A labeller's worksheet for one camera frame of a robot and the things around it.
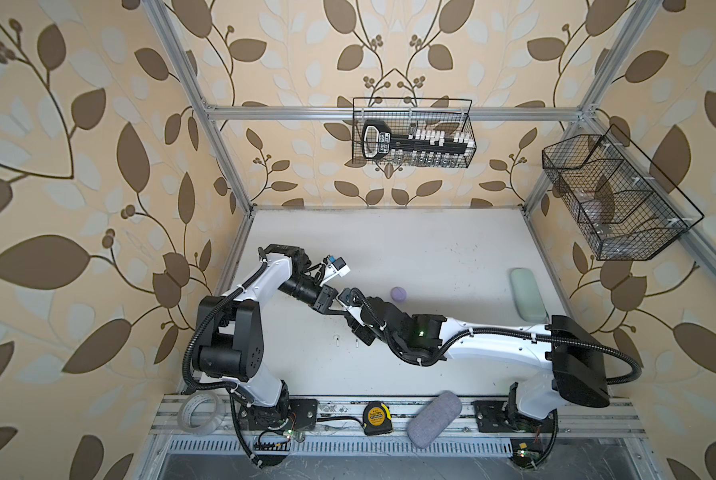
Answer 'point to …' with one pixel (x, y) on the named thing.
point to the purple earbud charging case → (398, 294)
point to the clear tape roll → (201, 412)
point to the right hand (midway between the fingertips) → (354, 310)
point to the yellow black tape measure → (376, 418)
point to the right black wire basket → (621, 206)
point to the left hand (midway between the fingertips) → (348, 313)
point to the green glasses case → (528, 297)
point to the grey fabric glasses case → (434, 419)
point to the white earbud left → (337, 338)
